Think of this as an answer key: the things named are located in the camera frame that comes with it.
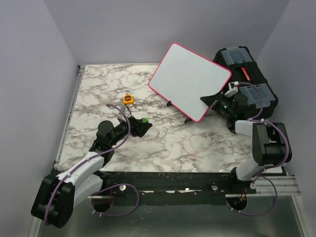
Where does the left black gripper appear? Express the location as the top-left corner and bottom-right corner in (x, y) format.
(109, 115), (152, 147)

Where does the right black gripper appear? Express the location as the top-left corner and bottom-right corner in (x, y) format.
(201, 90), (234, 118)

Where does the pink framed whiteboard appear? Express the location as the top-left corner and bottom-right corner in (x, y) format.
(149, 43), (232, 122)

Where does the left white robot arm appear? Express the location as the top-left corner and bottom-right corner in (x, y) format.
(31, 117), (153, 228)

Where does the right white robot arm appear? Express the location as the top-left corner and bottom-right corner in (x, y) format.
(200, 92), (291, 194)

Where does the yellow tape measure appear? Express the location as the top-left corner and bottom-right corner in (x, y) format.
(123, 94), (134, 115)

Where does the black plastic toolbox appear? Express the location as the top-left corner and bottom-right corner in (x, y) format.
(213, 46), (278, 132)

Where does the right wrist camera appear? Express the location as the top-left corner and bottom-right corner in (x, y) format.
(224, 81), (239, 98)

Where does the wire whiteboard stand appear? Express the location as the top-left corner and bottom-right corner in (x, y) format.
(166, 101), (192, 124)

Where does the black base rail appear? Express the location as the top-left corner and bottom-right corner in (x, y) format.
(50, 169), (262, 207)

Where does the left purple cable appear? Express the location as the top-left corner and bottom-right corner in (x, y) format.
(44, 103), (140, 226)

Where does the aluminium side rail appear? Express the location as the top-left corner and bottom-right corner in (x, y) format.
(54, 65), (85, 168)

